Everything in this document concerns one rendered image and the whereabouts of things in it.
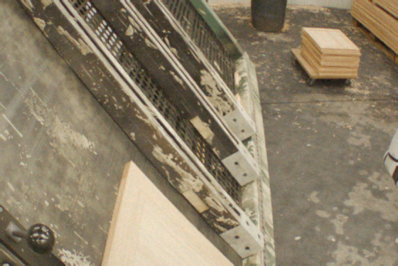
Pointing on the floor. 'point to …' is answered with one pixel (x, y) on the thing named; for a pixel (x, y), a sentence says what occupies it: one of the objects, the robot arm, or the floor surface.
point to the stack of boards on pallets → (378, 23)
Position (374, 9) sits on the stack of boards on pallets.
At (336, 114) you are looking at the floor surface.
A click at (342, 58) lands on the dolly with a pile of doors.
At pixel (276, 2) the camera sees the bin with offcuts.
